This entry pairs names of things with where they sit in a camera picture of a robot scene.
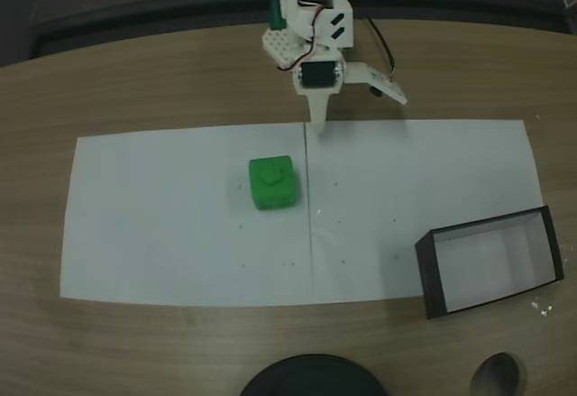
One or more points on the green cube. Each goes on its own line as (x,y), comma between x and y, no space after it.
(272,183)

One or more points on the brown cardboard box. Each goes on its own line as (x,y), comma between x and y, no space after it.
(491,263)

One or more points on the green table clamp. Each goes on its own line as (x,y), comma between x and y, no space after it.
(276,10)

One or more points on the white paper sheet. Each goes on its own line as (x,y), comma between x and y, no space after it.
(180,220)
(396,179)

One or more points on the black round stand base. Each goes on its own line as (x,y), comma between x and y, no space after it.
(313,378)

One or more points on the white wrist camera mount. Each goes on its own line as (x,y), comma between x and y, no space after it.
(381,82)

